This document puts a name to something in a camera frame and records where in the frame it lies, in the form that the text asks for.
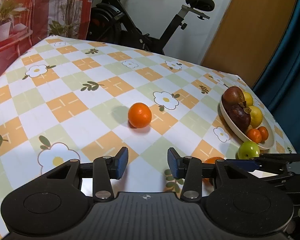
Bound teal curtain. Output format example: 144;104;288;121
253;0;300;153

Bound beige oval plate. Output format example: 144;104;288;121
219;93;276;151

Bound yellow lemon back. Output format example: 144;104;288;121
243;91;254;107

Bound black exercise bike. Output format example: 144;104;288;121
86;0;216;55

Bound yellow lemon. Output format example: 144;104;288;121
249;106;263;128
243;91;254;107

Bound orange on table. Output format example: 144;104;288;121
128;102;152;128

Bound small orange in plate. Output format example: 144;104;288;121
247;128;262;144

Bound small tangerine in plate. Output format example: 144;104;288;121
258;126;269;142

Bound wooden door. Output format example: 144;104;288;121
202;0;296;87

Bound green apple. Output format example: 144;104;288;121
237;141;260;159

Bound dark mangosteen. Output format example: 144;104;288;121
228;102;251;132

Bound orange behind gripper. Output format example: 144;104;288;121
203;156;223;185

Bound red printed backdrop cloth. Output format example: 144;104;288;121
0;0;93;76

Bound yellow lemon front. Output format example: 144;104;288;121
249;106;263;128

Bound checkered floral tablecloth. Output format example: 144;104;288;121
0;35;297;240

